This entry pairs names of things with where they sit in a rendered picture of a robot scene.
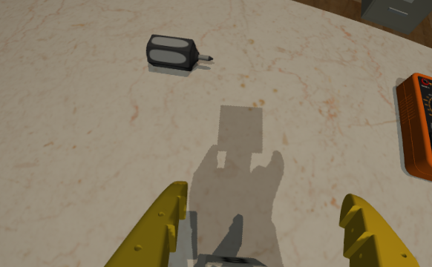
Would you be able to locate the black screwdriver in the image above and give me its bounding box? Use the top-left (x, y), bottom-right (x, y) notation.
top-left (146, 34), bottom-right (213, 71)

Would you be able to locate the orange digital multimeter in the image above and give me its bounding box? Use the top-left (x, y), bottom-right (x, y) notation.
top-left (396, 73), bottom-right (432, 181)

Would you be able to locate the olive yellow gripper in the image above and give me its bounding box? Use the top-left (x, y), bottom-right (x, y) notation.
top-left (104, 181), bottom-right (420, 267)

